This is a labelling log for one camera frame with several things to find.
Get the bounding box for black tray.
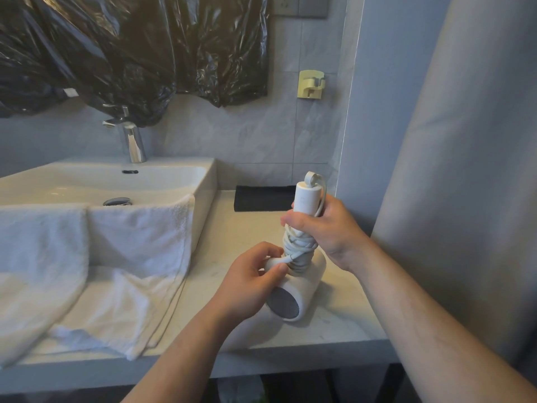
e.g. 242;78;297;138
233;185;299;213

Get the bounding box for person's left hand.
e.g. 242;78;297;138
208;242;289;330

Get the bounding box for person's right forearm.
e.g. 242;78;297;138
346;238;537;403

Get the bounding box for white shower curtain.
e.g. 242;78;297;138
371;0;537;374

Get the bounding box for person's left forearm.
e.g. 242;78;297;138
121;306;234;403

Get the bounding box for black plastic sheet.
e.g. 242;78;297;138
0;0;269;129

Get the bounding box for white power cord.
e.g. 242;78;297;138
264;171;328;277

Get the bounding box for chrome faucet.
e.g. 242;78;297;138
102;105;148;164

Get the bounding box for white sink basin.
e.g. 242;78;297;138
0;157;218;253

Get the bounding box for white towel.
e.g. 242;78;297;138
0;193;196;368

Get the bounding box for yellow wall holder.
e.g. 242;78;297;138
296;69;327;100

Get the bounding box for white hair dryer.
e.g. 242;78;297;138
264;171;328;323

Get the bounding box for person's right hand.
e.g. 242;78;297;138
280;193;374;274

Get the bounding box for grey wall power socket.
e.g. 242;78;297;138
272;0;301;16

